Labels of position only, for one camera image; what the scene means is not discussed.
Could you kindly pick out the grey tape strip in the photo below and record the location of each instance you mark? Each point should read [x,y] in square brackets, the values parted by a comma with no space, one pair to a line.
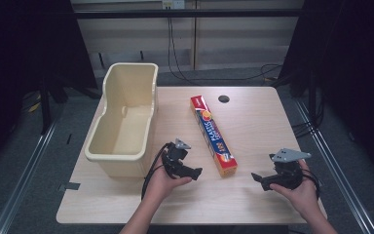
[69,186]

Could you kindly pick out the red and blue plastic wrap box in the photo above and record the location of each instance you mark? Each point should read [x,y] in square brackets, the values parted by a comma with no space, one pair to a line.
[212,135]

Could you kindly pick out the white wall socket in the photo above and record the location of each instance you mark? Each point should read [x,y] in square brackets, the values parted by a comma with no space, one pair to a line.
[173,4]

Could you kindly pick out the cream plastic bin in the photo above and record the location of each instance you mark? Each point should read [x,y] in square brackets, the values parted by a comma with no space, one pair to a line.
[126,130]

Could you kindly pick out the metal floor rail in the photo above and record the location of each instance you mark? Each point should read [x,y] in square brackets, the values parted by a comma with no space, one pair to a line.
[22,182]
[334,169]

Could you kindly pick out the black metal stand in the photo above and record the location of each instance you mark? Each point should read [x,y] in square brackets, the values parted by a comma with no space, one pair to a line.
[46,107]

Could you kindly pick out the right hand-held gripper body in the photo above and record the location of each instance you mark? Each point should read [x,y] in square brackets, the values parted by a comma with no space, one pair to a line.
[287,167]

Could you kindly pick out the person's right hand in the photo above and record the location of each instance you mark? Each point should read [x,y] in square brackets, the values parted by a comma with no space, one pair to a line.
[300,195]

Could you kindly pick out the person's left hand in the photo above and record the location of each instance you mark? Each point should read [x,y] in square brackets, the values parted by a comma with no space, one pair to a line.
[162,185]

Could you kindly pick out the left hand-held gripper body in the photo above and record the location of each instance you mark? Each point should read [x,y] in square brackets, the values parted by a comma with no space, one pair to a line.
[174,159]

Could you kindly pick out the black curtain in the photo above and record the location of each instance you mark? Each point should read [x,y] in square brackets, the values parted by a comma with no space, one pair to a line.
[22,48]
[350,65]

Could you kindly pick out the black horizontal bar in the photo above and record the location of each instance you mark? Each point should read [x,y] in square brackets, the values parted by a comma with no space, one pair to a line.
[188,13]

